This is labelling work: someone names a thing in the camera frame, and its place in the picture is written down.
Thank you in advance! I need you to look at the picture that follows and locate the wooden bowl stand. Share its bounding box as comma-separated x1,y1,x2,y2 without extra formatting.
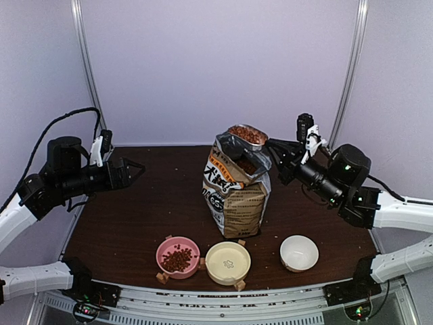
156,236,246,291

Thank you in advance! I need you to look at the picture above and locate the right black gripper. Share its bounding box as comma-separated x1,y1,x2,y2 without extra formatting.
265,139,344,207

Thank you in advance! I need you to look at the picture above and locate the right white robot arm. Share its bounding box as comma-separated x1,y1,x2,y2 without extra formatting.
265,137,432,305

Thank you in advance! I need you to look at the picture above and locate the right aluminium frame post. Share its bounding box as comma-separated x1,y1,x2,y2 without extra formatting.
328,0,369,149

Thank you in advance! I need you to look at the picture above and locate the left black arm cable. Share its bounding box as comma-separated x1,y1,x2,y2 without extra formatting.
0,107,103,211

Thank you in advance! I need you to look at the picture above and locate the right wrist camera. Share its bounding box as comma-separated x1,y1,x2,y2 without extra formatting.
296,113,328,165

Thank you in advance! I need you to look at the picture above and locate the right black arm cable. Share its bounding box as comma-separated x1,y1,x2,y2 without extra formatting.
367,174,407,204

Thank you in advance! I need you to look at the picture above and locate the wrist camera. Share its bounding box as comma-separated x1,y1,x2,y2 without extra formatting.
296,113,328,165
89,129,112,167

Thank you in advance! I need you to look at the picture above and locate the brown kibble in bag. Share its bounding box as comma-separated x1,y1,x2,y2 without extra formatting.
235,157,257,175

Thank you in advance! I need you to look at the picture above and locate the brown dog food bag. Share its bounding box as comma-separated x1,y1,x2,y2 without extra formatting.
202,132,272,239

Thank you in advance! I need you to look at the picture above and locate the yellow pet bowl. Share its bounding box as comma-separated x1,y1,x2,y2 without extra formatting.
205,242,251,286

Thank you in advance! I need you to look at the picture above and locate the front aluminium rail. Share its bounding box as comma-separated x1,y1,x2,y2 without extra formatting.
33,263,417,325

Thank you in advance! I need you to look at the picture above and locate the brown kibble in pink bowl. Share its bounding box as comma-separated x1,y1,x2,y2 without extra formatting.
161,244,193,272

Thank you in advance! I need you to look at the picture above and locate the left aluminium frame post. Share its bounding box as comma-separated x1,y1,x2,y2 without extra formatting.
70,0,108,131

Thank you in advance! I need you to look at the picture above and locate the metal food scoop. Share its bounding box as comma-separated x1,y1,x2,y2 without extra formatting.
227,124,269,152

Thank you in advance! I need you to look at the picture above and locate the brown kibble in scoop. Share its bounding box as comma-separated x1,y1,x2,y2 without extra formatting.
228,125,267,144

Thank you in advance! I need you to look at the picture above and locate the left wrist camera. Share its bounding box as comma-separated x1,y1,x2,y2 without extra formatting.
89,129,112,167

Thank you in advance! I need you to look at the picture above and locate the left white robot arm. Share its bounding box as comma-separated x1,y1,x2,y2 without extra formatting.
1,130,145,302

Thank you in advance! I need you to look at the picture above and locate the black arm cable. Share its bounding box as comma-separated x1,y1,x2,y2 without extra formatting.
367,174,407,204
0,107,103,211

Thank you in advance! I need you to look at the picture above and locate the aluminium frame post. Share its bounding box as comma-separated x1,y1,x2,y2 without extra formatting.
328,0,369,149
70,0,108,131

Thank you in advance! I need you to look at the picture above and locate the pink pet bowl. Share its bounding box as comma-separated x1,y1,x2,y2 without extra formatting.
156,236,201,280

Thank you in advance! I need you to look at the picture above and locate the white ceramic bowl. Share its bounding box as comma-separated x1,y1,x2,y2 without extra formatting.
279,235,319,273

